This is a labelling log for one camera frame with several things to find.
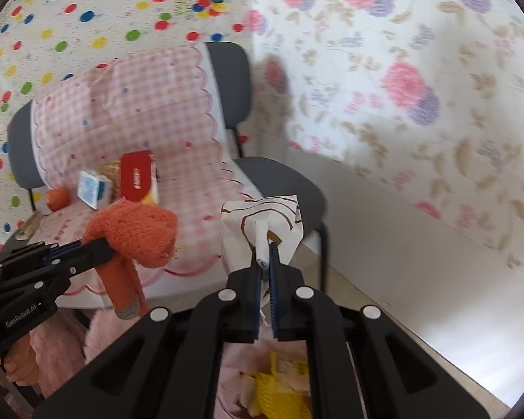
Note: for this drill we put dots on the pink checkered chair cover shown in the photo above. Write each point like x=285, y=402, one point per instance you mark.
x=165, y=102

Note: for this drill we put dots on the yellow mesh net bag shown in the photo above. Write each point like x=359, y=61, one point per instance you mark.
x=283, y=392

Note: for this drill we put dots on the floral wall cloth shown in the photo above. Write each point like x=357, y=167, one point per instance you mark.
x=423, y=96

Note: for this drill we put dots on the white brown patterned paper napkin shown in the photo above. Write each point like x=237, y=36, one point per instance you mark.
x=249, y=227

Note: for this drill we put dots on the bundle of wooden sticks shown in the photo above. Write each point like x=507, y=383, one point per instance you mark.
x=29, y=227

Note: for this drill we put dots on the grey office chair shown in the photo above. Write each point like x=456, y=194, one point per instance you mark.
x=271, y=177

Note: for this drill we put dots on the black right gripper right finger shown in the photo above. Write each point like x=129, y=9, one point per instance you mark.
x=361, y=363

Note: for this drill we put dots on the red snack package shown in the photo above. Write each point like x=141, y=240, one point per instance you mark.
x=138, y=178

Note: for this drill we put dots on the woven straw scrubber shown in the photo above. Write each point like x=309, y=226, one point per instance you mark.
x=111, y=170

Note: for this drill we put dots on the orange fruit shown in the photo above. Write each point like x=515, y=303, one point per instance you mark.
x=58, y=198

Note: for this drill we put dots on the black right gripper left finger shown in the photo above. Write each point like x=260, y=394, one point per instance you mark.
x=167, y=364

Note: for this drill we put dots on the white milk carton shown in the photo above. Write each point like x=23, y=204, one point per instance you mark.
x=94, y=189

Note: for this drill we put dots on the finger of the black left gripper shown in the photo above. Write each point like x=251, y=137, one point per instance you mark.
x=40, y=255
x=59, y=279

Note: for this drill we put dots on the polka dot wall cloth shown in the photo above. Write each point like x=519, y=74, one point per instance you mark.
x=43, y=42

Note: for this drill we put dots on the orange knitted glove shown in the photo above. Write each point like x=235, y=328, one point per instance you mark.
x=138, y=234

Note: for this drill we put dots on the pink fluffy trash bin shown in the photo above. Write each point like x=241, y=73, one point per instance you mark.
x=170, y=368

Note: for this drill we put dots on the left hand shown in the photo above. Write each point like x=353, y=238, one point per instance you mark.
x=20, y=363

